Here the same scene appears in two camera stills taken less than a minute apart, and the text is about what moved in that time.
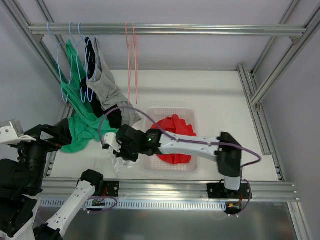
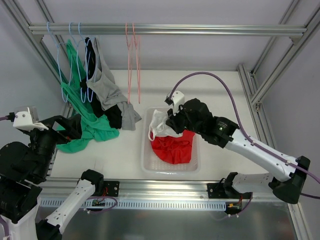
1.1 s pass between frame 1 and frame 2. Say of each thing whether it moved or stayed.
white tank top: moved
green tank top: stayed
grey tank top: stayed
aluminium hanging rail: stayed
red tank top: moved
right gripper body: moved
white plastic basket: stayed
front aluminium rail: stayed
